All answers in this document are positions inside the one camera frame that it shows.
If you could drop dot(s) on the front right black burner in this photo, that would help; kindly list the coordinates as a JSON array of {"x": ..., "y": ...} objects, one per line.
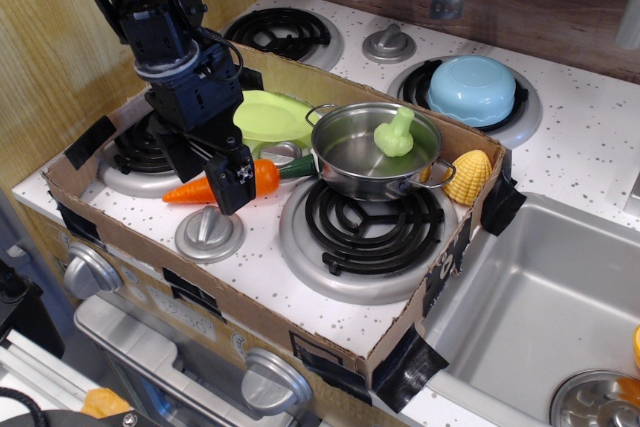
[{"x": 361, "y": 252}]

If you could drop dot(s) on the light green toy broccoli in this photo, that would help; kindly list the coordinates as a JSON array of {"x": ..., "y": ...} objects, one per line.
[{"x": 394, "y": 139}]

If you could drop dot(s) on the silver oven knob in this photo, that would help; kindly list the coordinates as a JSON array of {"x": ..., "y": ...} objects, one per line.
[
  {"x": 87, "y": 273},
  {"x": 270, "y": 386}
]

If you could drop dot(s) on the orange toy in sink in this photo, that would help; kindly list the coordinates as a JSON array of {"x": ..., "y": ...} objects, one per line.
[{"x": 629, "y": 387}]

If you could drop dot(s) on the back left black burner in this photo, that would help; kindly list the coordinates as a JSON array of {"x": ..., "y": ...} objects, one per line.
[{"x": 296, "y": 34}]

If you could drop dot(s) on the back silver stove knob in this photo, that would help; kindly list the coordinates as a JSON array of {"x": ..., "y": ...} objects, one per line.
[{"x": 389, "y": 46}]

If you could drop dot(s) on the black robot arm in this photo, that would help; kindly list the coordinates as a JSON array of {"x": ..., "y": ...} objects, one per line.
[{"x": 155, "y": 20}]

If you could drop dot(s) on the light green plastic plate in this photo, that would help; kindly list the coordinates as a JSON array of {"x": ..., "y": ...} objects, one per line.
[{"x": 271, "y": 118}]

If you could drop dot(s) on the grey faucet post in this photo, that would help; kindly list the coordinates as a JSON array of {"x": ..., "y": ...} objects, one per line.
[{"x": 628, "y": 32}]

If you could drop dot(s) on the silver stove knob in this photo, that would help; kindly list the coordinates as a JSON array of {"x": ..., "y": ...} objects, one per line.
[
  {"x": 389, "y": 46},
  {"x": 280, "y": 153},
  {"x": 208, "y": 236}
]

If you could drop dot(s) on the left silver oven knob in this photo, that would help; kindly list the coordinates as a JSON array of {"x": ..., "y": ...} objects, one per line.
[{"x": 87, "y": 273}]

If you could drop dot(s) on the silver oven door handle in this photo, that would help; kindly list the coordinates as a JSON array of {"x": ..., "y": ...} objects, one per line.
[{"x": 171, "y": 378}]

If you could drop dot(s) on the yellow toy corn cob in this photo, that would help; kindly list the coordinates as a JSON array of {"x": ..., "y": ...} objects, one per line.
[{"x": 467, "y": 177}]

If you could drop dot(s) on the brown cardboard fence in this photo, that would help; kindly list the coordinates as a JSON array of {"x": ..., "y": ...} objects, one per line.
[{"x": 254, "y": 288}]

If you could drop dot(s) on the black burner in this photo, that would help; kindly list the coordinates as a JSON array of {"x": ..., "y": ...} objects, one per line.
[
  {"x": 413, "y": 83},
  {"x": 361, "y": 252},
  {"x": 134, "y": 165},
  {"x": 296, "y": 34}
]

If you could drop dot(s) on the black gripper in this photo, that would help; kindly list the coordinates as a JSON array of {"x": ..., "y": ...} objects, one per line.
[{"x": 194, "y": 91}]

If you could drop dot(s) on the front left black burner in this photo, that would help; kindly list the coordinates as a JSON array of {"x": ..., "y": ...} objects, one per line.
[{"x": 134, "y": 165}]

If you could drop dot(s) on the back right black burner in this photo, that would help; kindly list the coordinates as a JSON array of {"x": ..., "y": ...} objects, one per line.
[{"x": 413, "y": 83}]

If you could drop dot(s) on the right silver oven knob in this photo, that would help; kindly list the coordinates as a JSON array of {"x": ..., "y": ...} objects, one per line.
[{"x": 270, "y": 386}]

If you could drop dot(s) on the light blue plastic bowl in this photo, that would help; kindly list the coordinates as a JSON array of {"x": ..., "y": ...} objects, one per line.
[{"x": 475, "y": 90}]

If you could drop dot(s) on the middle silver stove knob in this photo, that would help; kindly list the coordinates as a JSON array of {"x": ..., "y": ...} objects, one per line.
[{"x": 280, "y": 153}]

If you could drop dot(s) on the silver toy sink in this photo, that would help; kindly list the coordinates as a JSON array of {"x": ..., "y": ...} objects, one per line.
[{"x": 555, "y": 294}]

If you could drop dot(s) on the silver sink drain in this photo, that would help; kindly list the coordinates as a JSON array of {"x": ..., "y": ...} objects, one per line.
[{"x": 592, "y": 398}]

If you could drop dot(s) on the stainless steel pan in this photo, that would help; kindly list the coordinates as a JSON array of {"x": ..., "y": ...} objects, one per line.
[{"x": 350, "y": 162}]

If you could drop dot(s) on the orange toy carrot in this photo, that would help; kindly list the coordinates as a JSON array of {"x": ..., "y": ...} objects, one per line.
[{"x": 268, "y": 177}]

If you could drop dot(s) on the front silver stove knob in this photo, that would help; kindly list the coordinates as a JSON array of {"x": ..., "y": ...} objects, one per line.
[{"x": 208, "y": 236}]

